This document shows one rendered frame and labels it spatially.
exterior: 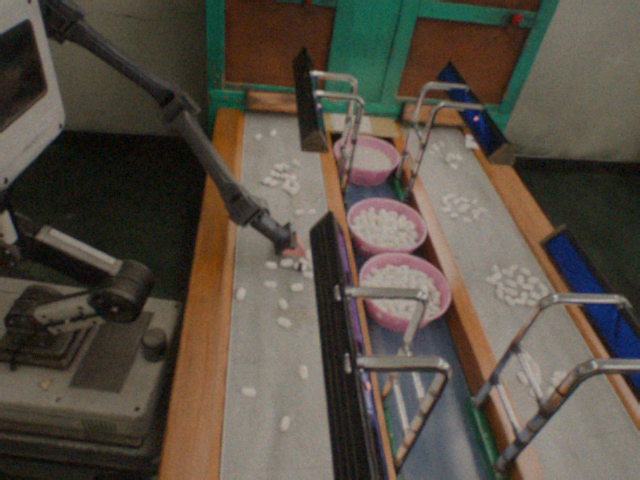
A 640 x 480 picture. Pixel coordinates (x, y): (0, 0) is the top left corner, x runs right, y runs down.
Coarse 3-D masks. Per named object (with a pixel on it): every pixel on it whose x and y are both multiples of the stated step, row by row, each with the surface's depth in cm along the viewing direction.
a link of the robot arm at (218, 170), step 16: (192, 112) 142; (176, 128) 141; (192, 128) 139; (192, 144) 138; (208, 144) 139; (208, 160) 136; (224, 176) 134; (224, 192) 133; (240, 192) 131; (240, 208) 131; (256, 208) 132
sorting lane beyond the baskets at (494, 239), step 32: (448, 192) 185; (480, 192) 188; (448, 224) 170; (480, 224) 172; (512, 224) 175; (480, 256) 159; (512, 256) 161; (480, 288) 148; (512, 288) 150; (480, 320) 138; (512, 320) 139; (544, 320) 141; (544, 352) 132; (576, 352) 133; (512, 384) 123; (544, 384) 124; (608, 384) 127; (576, 416) 118; (608, 416) 119; (544, 448) 111; (576, 448) 112; (608, 448) 113
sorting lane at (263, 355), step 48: (288, 144) 197; (288, 192) 173; (240, 240) 151; (288, 288) 138; (240, 336) 124; (288, 336) 125; (240, 384) 113; (288, 384) 115; (240, 432) 105; (288, 432) 106
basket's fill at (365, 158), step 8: (360, 152) 200; (368, 152) 202; (376, 152) 203; (360, 160) 196; (368, 160) 197; (376, 160) 198; (384, 160) 199; (368, 168) 192; (376, 168) 194; (384, 168) 194
